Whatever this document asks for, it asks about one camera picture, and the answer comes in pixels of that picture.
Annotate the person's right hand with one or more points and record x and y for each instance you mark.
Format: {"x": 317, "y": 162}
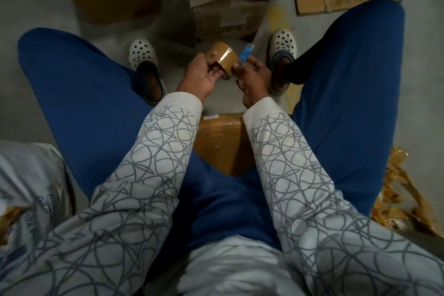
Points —
{"x": 253, "y": 84}

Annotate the person's left hand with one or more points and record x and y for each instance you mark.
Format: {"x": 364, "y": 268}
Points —
{"x": 200, "y": 78}

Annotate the brown packing tape roll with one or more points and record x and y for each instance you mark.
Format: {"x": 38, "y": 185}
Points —
{"x": 225, "y": 56}

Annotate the small cardboard box being taped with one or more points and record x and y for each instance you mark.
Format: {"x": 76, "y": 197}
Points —
{"x": 229, "y": 18}

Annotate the person's left forearm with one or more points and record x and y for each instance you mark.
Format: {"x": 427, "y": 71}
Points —
{"x": 118, "y": 216}

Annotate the person's right forearm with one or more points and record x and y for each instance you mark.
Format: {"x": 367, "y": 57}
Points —
{"x": 319, "y": 209}

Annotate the person's right white clog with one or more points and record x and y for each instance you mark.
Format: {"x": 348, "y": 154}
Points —
{"x": 283, "y": 42}

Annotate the person's white clog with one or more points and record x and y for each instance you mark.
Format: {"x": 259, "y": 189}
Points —
{"x": 142, "y": 53}
{"x": 283, "y": 42}

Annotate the person's left white clog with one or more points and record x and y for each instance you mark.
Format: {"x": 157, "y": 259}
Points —
{"x": 142, "y": 53}

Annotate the person's blue trousers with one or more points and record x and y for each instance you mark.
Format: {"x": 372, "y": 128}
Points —
{"x": 90, "y": 105}

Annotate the person's grey shirt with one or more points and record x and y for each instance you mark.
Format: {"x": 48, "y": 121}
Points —
{"x": 229, "y": 268}

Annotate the crumpled brown tape scraps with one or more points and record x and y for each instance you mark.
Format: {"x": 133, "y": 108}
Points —
{"x": 402, "y": 199}

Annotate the brown plastic-wrapped stool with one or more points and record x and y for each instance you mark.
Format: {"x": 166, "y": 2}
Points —
{"x": 225, "y": 143}

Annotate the white woven sack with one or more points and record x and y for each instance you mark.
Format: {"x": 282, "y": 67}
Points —
{"x": 31, "y": 202}

